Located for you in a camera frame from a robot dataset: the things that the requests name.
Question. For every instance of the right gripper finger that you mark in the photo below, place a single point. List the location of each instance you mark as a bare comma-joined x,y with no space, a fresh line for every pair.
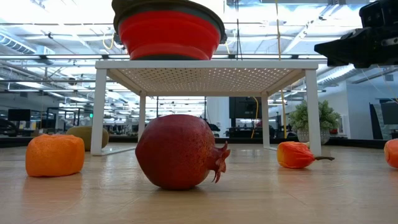
348,51

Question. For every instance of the red collapsible colander bowl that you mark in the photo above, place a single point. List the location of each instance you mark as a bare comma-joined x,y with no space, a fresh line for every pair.
168,34

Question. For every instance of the dark red pomegranate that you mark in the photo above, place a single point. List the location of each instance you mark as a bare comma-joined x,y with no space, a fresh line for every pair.
177,152

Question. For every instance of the brown kiwi fruit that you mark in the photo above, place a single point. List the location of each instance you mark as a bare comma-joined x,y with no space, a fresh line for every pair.
84,135

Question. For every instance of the orange tangerine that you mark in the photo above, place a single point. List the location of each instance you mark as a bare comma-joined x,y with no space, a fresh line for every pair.
54,155

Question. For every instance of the small orange stemmed fruit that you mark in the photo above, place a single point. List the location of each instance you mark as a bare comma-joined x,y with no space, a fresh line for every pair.
392,154
293,154

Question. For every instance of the green potted plant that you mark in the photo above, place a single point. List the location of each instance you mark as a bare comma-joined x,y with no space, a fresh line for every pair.
329,118

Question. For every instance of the white perforated shelf riser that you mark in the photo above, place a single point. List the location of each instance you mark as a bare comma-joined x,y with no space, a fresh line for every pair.
202,64

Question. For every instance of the black computer monitor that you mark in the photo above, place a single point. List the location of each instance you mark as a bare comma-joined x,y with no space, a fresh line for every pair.
19,114

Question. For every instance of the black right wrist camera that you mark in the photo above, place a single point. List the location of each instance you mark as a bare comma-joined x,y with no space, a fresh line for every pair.
376,14

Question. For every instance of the dark wall screen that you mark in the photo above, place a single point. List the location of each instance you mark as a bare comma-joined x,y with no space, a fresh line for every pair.
388,113

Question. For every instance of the black wall display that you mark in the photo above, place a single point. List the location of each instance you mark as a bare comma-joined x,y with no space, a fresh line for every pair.
245,107

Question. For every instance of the black aluminium table frame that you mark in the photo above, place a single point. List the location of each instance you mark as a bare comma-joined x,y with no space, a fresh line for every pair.
242,140

